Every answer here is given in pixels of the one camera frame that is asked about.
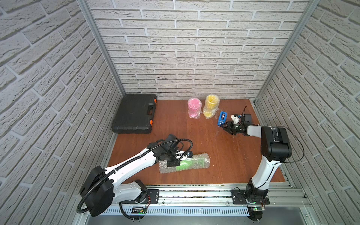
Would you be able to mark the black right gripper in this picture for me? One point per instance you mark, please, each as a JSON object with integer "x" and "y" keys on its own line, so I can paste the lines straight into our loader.
{"x": 229, "y": 128}

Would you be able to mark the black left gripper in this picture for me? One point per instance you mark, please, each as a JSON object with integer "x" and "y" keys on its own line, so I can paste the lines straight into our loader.
{"x": 173, "y": 162}

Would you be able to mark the blue tape dispenser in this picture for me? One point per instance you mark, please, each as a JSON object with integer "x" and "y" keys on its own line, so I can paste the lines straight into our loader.
{"x": 222, "y": 118}

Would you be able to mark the bubble wrap sheet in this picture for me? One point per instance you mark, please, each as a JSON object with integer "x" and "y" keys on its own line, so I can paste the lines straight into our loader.
{"x": 194, "y": 108}
{"x": 170, "y": 167}
{"x": 211, "y": 107}

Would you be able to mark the green plastic wine glass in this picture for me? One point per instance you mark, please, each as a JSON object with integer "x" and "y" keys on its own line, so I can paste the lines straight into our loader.
{"x": 194, "y": 163}

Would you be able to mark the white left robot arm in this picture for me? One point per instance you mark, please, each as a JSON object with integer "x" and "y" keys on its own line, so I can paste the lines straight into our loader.
{"x": 106, "y": 186}

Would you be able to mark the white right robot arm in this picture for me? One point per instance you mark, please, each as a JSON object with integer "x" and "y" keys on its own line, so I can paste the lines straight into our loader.
{"x": 275, "y": 148}

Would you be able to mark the black plastic tool case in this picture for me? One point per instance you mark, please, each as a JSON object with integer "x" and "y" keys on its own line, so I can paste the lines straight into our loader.
{"x": 135, "y": 114}

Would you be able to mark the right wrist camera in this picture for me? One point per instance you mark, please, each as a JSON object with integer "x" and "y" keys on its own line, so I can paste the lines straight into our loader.
{"x": 244, "y": 119}

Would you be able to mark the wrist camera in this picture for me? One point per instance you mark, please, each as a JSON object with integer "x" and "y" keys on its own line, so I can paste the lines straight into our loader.
{"x": 187, "y": 155}
{"x": 244, "y": 119}

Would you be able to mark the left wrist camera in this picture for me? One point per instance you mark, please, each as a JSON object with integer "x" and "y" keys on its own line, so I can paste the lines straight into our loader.
{"x": 187, "y": 155}

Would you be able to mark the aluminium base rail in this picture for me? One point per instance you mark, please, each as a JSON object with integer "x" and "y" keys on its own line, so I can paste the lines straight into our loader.
{"x": 226, "y": 200}

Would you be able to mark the right aluminium corner post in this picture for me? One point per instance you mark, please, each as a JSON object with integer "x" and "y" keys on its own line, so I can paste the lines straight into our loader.
{"x": 309, "y": 10}

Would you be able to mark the aluminium corner post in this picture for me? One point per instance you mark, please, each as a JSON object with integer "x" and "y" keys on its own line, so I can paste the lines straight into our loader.
{"x": 85, "y": 8}
{"x": 309, "y": 10}

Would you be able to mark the left aluminium corner post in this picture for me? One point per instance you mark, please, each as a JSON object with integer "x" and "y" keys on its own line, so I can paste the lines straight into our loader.
{"x": 85, "y": 8}

